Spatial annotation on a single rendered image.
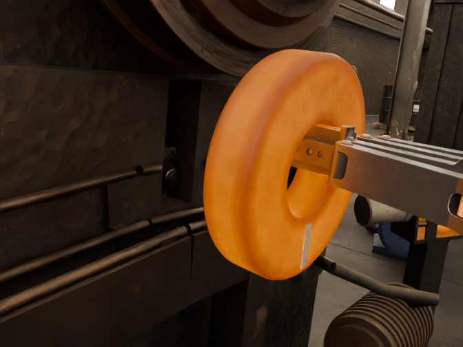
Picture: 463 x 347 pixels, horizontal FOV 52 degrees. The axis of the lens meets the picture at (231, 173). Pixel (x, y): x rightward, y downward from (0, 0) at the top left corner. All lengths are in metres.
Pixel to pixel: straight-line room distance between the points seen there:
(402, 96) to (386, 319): 8.70
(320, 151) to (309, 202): 0.06
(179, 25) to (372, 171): 0.28
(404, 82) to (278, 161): 9.18
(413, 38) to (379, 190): 9.24
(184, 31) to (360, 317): 0.53
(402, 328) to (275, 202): 0.58
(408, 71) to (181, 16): 9.02
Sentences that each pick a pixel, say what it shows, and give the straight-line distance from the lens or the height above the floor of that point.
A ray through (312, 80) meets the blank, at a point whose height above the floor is 0.88.
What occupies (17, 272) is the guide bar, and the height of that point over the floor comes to 0.68.
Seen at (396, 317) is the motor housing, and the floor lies 0.52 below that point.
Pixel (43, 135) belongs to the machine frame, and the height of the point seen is 0.81.
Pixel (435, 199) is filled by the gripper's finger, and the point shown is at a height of 0.83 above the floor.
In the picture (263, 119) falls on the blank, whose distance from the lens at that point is 0.26.
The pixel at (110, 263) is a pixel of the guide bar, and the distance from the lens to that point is 0.47.
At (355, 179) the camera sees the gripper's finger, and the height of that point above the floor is 0.83.
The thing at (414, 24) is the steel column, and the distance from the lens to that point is 9.53.
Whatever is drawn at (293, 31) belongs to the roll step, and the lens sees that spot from 0.60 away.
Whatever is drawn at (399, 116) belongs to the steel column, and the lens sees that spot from 9.45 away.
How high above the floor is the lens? 0.88
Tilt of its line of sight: 12 degrees down
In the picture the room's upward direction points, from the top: 6 degrees clockwise
